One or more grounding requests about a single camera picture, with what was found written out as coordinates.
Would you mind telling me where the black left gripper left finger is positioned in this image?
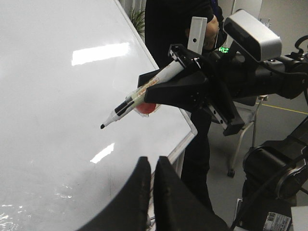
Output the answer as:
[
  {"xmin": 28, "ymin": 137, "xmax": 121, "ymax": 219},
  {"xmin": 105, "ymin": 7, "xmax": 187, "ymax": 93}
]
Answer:
[{"xmin": 79, "ymin": 156, "xmax": 151, "ymax": 231}]

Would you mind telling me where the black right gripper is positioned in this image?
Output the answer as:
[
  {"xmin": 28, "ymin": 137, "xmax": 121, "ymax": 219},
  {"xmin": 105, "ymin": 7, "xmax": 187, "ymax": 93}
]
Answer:
[{"xmin": 137, "ymin": 44, "xmax": 244, "ymax": 136}]

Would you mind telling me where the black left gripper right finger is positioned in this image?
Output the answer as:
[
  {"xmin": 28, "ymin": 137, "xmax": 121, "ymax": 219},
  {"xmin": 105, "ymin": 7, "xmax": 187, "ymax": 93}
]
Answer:
[{"xmin": 154, "ymin": 156, "xmax": 229, "ymax": 231}]

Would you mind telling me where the red magnet taped to marker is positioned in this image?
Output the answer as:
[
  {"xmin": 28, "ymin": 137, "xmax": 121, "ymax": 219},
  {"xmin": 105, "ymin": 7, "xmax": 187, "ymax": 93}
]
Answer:
[{"xmin": 134, "ymin": 103, "xmax": 161, "ymax": 117}]

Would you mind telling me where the white black whiteboard marker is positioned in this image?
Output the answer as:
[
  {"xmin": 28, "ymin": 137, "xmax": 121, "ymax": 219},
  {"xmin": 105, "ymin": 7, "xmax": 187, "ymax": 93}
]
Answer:
[{"xmin": 101, "ymin": 61, "xmax": 184, "ymax": 129}]

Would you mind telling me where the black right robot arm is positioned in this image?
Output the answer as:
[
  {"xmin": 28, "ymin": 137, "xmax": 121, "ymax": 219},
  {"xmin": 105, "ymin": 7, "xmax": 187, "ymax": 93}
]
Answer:
[{"xmin": 144, "ymin": 44, "xmax": 308, "ymax": 136}]

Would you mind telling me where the black robot base joint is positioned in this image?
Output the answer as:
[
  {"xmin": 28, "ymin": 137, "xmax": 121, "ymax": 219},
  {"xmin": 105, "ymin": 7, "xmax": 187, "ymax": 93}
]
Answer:
[{"xmin": 231, "ymin": 119, "xmax": 308, "ymax": 231}]

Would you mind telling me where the person in black clothes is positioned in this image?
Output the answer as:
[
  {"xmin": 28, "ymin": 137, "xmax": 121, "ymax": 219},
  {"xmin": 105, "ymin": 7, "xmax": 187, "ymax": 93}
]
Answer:
[{"xmin": 144, "ymin": 0, "xmax": 228, "ymax": 215}]

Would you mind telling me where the grey metal chair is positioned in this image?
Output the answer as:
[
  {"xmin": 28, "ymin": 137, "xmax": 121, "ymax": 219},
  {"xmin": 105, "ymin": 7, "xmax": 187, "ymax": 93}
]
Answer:
[{"xmin": 227, "ymin": 95, "xmax": 269, "ymax": 178}]

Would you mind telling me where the green potted plant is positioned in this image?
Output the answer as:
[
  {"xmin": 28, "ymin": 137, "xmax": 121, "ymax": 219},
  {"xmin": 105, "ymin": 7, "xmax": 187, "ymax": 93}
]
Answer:
[{"xmin": 128, "ymin": 8, "xmax": 145, "ymax": 38}]

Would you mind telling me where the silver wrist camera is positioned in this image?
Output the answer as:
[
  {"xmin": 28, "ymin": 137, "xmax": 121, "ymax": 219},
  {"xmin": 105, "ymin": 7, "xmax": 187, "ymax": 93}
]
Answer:
[{"xmin": 223, "ymin": 9, "xmax": 282, "ymax": 62}]

